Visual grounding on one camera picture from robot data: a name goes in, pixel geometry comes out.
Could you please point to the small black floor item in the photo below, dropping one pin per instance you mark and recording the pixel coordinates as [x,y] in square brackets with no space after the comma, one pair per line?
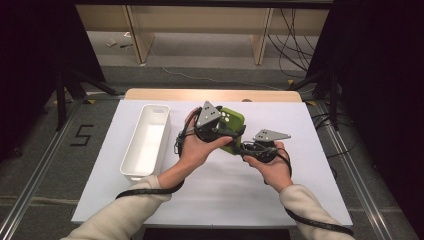
[126,45]

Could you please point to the aluminium floor rail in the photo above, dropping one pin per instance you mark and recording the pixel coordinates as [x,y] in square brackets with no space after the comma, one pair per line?
[40,170]
[353,173]

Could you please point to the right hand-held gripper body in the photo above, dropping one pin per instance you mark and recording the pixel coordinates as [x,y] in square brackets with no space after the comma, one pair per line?
[270,135]

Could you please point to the person's left hand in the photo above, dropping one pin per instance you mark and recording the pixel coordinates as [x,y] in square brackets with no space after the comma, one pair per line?
[195,151]

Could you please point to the light wooden table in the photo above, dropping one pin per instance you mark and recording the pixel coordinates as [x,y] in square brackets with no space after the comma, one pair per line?
[166,95]

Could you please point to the white table cover sheet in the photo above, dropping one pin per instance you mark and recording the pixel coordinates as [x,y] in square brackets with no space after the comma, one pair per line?
[220,193]

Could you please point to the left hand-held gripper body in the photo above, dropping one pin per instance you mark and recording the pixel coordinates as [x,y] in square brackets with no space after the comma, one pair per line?
[208,115]

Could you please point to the green cartoon phone case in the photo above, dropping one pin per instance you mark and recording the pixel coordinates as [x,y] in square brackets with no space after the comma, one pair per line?
[235,118]

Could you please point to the small white floor scrap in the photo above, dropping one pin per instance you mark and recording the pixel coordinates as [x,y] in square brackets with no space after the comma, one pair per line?
[111,42]

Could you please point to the black curtain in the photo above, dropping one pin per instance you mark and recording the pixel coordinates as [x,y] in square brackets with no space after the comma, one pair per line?
[33,66]
[383,83]

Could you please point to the beige wooden shelf unit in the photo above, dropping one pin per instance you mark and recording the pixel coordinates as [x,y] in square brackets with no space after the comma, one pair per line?
[200,20]

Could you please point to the person's right hand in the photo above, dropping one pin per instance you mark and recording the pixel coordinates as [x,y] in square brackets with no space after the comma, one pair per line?
[275,173]

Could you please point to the black metal stand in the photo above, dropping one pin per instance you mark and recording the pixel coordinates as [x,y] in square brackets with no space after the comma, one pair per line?
[333,100]
[61,100]

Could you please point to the yellow tape piece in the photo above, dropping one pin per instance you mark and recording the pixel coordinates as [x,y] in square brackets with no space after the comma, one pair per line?
[91,101]
[311,103]

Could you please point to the white plastic storage box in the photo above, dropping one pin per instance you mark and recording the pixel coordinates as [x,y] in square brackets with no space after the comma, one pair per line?
[146,146]

